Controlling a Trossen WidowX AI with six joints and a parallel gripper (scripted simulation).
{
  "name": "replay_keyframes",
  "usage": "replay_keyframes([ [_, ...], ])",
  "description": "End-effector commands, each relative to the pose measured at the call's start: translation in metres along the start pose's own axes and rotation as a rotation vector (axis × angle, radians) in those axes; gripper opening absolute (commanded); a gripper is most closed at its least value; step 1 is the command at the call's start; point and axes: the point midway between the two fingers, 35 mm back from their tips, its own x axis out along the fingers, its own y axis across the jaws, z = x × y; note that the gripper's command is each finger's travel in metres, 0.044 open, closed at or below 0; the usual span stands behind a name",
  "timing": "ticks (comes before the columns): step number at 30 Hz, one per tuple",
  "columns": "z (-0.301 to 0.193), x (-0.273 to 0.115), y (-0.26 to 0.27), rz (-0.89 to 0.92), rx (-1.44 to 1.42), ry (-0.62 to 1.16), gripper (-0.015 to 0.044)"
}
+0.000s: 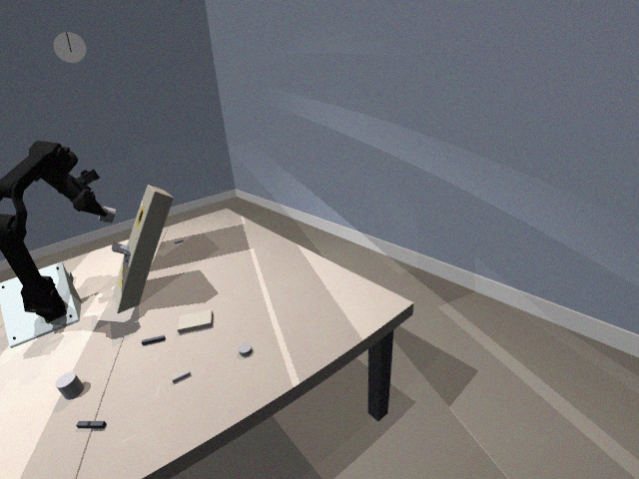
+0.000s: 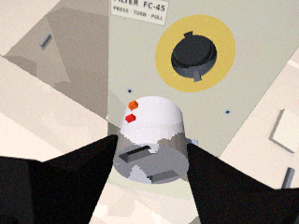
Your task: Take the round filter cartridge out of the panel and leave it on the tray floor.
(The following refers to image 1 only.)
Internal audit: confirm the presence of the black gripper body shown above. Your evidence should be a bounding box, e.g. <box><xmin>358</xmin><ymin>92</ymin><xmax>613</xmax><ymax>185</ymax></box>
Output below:
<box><xmin>56</xmin><ymin>174</ymin><xmax>94</xmax><ymax>212</ymax></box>

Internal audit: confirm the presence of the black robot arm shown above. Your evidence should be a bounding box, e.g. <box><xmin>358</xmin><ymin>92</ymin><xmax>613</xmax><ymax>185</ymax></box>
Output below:
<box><xmin>0</xmin><ymin>141</ymin><xmax>78</xmax><ymax>323</ymax></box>

